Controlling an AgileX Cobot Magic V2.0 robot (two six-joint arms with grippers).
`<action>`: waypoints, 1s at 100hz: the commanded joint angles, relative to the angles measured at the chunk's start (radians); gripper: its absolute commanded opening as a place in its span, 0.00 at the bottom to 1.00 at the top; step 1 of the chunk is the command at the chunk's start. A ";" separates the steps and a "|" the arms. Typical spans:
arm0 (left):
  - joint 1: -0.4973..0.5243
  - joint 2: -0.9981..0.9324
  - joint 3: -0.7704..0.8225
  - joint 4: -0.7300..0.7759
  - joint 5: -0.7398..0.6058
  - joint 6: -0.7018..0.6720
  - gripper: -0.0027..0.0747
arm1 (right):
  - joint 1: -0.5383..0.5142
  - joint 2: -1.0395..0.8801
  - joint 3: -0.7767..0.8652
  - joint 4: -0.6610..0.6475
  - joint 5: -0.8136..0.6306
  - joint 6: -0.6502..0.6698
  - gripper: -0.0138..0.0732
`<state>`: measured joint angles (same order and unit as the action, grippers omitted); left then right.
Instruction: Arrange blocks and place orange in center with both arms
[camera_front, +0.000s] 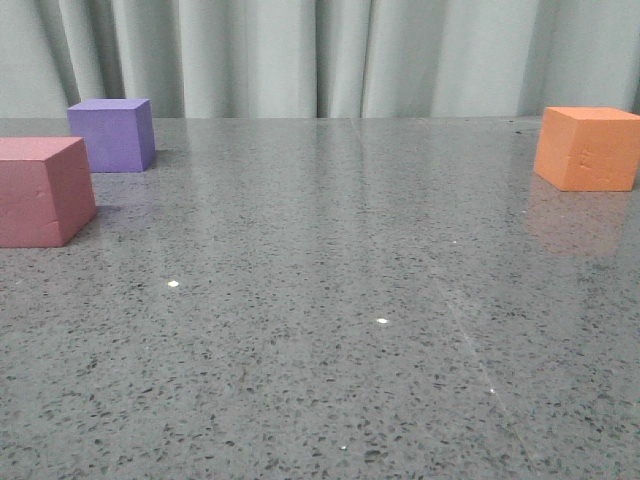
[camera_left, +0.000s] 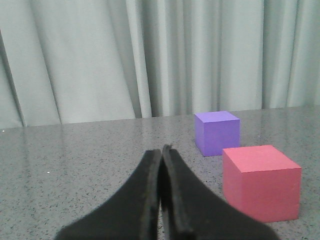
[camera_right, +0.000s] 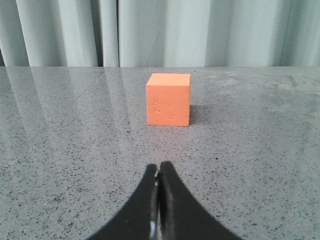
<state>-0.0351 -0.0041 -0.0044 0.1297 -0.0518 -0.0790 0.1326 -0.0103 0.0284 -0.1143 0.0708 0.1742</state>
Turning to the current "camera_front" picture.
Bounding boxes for orange foam cube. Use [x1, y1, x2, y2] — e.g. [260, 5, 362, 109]
[534, 106, 639, 192]

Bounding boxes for grey-green curtain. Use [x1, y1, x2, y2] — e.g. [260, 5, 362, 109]
[1, 1, 639, 118]

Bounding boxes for purple foam cube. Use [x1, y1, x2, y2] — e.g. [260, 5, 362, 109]
[67, 98, 156, 173]

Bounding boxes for pink foam cube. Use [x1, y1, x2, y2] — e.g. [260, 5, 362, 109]
[1, 136, 97, 248]

